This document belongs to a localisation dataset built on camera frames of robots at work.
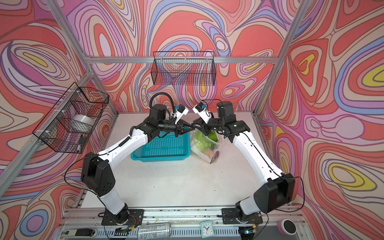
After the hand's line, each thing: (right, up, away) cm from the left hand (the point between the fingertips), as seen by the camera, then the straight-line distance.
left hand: (194, 128), depth 73 cm
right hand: (+1, +1, +1) cm, 1 cm away
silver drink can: (-18, -46, -8) cm, 50 cm away
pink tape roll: (+42, -45, -7) cm, 62 cm away
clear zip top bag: (+7, -15, +5) cm, 17 cm away
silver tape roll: (-54, +2, -3) cm, 54 cm away
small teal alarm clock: (+6, -48, -4) cm, 48 cm away
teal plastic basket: (-18, -14, +26) cm, 35 cm away
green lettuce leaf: (+6, -8, +3) cm, 10 cm away
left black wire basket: (-63, 0, 0) cm, 63 cm away
